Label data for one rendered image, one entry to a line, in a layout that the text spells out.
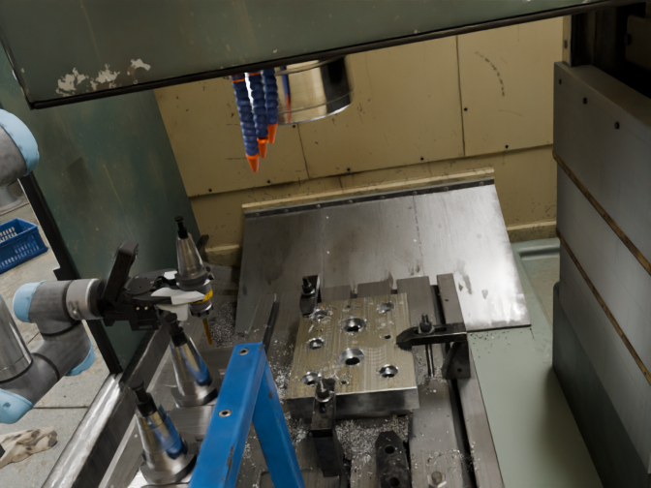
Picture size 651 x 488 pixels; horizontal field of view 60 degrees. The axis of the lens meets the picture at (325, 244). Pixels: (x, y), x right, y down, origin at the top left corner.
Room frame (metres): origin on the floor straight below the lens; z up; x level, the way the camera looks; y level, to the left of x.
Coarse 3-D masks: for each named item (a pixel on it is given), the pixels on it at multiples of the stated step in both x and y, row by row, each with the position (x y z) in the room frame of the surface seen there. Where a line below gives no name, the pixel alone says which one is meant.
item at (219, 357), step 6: (216, 348) 0.63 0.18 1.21; (222, 348) 0.63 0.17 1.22; (228, 348) 0.63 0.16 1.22; (204, 354) 0.62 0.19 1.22; (210, 354) 0.62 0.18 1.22; (216, 354) 0.62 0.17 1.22; (222, 354) 0.61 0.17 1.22; (228, 354) 0.61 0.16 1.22; (204, 360) 0.61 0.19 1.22; (210, 360) 0.61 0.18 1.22; (216, 360) 0.60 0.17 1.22; (222, 360) 0.60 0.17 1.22; (228, 360) 0.60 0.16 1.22; (216, 366) 0.59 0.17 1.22; (222, 366) 0.59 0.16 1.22; (222, 372) 0.58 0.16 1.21
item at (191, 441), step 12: (180, 432) 0.48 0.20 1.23; (192, 444) 0.46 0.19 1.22; (144, 456) 0.46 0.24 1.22; (192, 456) 0.44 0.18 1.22; (144, 468) 0.43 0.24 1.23; (180, 468) 0.42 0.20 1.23; (192, 468) 0.43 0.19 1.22; (156, 480) 0.42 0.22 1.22; (168, 480) 0.42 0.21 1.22; (180, 480) 0.42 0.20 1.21
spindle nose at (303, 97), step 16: (304, 64) 0.75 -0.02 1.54; (320, 64) 0.76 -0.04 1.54; (336, 64) 0.78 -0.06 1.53; (288, 80) 0.75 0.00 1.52; (304, 80) 0.75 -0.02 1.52; (320, 80) 0.76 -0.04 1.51; (336, 80) 0.77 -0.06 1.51; (352, 80) 0.81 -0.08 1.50; (288, 96) 0.76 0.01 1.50; (304, 96) 0.75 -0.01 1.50; (320, 96) 0.76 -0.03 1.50; (336, 96) 0.77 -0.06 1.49; (352, 96) 0.80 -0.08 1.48; (288, 112) 0.76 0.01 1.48; (304, 112) 0.76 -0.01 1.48; (320, 112) 0.76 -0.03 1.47; (336, 112) 0.77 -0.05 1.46
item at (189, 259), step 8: (176, 240) 0.87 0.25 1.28; (184, 240) 0.86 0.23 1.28; (192, 240) 0.87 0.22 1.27; (184, 248) 0.86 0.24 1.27; (192, 248) 0.87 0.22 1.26; (184, 256) 0.86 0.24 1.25; (192, 256) 0.86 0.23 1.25; (200, 256) 0.88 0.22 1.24; (184, 264) 0.86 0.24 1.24; (192, 264) 0.86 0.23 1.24; (200, 264) 0.87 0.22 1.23; (184, 272) 0.86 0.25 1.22; (192, 272) 0.85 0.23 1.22; (200, 272) 0.86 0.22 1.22
